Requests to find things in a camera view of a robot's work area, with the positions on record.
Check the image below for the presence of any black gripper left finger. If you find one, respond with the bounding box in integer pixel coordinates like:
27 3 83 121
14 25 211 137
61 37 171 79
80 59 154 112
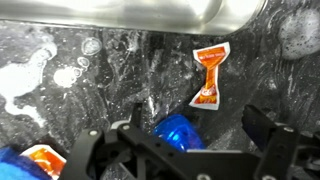
59 102 148 180

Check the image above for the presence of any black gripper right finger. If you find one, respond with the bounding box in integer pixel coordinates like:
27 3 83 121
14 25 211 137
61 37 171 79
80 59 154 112
241 104 320 180

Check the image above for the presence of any blue cloth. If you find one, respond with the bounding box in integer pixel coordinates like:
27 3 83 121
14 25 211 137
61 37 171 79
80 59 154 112
0 146 52 180

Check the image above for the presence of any blue dish soap bottle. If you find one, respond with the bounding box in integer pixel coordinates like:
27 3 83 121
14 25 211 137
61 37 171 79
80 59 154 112
152 113 207 153

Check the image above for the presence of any stainless steel sink basin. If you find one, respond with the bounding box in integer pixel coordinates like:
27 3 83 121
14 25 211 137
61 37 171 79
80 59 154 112
0 0 268 36

